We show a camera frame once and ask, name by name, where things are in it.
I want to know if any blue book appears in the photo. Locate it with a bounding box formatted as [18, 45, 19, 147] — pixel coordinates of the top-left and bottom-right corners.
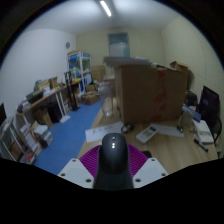
[182, 103, 202, 123]

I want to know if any black floor stand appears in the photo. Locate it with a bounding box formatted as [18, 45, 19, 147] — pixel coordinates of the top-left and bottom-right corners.
[64, 71, 80, 112]

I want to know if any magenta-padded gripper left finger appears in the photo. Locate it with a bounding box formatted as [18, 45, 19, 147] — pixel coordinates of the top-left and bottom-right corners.
[57, 144, 104, 188]

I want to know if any black office chair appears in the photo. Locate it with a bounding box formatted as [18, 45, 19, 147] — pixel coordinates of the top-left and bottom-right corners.
[196, 85, 223, 158]

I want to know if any white shelf unit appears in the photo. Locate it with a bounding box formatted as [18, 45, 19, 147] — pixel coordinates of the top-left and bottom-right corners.
[0, 116, 43, 165]

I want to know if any small black round object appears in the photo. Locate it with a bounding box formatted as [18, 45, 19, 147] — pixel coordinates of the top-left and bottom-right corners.
[121, 123, 135, 134]

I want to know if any large brown cardboard box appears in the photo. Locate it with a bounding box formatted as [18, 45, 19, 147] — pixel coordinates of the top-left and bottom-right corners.
[113, 63, 189, 126]

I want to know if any white remote control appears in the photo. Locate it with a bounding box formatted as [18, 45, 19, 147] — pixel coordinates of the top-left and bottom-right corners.
[135, 123, 160, 145]

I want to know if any white paper sheet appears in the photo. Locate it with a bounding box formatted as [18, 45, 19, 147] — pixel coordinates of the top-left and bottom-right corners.
[84, 121, 125, 144]
[154, 123, 185, 138]

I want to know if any long wooden side desk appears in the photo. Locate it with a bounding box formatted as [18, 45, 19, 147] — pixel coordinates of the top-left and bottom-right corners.
[15, 78, 83, 125]

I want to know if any black marker pen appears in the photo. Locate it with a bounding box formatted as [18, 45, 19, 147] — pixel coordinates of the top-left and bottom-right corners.
[193, 138, 210, 153]

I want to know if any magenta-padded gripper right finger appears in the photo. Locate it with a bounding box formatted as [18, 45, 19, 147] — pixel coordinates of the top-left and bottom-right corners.
[126, 143, 169, 188]

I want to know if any clear plastic water jug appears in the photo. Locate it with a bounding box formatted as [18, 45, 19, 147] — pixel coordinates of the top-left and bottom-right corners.
[98, 81, 116, 118]

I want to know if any black computer mouse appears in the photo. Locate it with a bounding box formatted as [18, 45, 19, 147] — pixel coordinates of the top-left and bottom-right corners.
[93, 132, 134, 191]

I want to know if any small wall window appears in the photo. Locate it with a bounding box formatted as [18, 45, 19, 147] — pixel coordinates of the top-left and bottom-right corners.
[107, 32, 131, 58]

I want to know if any blue white display cabinet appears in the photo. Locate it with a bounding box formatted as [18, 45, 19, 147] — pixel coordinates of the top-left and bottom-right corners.
[67, 50, 93, 85]

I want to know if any open cardboard box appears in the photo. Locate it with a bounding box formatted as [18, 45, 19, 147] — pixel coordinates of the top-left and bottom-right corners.
[81, 91, 101, 106]

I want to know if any black printer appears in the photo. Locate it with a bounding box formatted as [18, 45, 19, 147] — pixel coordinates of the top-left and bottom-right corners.
[25, 89, 45, 105]

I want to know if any black monitor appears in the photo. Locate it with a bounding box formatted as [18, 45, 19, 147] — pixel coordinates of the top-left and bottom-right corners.
[0, 102, 8, 128]

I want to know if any ceiling tube light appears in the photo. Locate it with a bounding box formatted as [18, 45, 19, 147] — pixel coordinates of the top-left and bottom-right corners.
[99, 0, 113, 18]

